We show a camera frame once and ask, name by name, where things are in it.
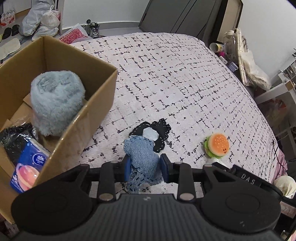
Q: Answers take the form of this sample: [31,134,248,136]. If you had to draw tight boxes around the beige blue clothing pile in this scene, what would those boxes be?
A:
[273,175,296,199]

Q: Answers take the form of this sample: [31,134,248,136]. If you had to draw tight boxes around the sneakers on floor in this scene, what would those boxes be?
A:
[84,19,100,39]

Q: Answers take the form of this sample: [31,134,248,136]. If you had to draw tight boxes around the brown cardboard box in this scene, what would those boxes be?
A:
[0,34,118,224]

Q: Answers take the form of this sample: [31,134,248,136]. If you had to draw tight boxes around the hamburger plush toy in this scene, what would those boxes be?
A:
[204,133,230,159]

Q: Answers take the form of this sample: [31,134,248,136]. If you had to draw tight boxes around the white plastic bags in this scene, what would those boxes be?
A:
[18,0,61,41]

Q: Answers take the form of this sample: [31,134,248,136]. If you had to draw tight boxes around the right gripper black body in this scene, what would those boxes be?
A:
[212,162,284,197]

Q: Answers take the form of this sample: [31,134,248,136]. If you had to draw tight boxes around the cream tote bag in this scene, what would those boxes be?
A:
[235,28,271,91]

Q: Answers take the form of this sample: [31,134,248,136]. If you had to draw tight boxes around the grey white desk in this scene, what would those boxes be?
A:
[255,80,295,139]

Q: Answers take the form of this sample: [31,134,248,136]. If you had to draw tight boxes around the pink bed sheet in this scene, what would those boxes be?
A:
[272,149,288,182]

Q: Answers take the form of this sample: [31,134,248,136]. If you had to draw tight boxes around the red white plastic bag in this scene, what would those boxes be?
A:
[59,24,89,44]

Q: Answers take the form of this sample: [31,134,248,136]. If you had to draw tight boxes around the paper cup on floor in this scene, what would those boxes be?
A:
[209,43,225,53]

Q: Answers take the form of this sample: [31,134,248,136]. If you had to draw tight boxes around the white black patterned bed cover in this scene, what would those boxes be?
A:
[74,33,278,182]

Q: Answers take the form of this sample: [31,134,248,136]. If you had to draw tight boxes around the blue tissue pack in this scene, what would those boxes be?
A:
[10,138,50,193]

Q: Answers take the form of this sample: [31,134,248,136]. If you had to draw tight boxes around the blue denim cloth piece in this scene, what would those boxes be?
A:
[123,136,163,194]

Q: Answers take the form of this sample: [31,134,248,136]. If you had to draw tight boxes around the black cable on bed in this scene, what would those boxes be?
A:
[270,141,287,167]

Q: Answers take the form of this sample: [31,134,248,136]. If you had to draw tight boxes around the dark grey door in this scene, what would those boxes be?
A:
[139,0,227,45]

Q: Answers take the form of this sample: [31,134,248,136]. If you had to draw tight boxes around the black plastic item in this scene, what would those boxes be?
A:
[1,123,38,166]

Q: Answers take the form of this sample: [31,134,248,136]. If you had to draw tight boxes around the black felt patch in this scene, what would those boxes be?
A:
[129,118,171,153]

